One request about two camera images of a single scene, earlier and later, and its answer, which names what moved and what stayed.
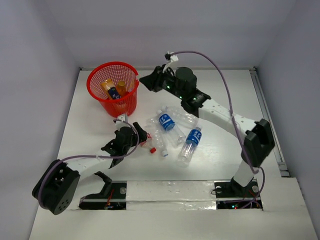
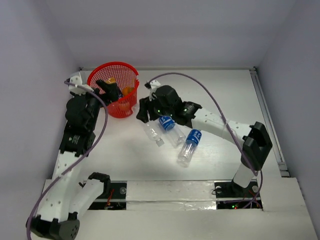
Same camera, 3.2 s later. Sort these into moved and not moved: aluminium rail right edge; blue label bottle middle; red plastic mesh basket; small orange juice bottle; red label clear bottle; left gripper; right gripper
Moved: small orange juice bottle; left gripper; right gripper; red label clear bottle
Not moved: red plastic mesh basket; aluminium rail right edge; blue label bottle middle
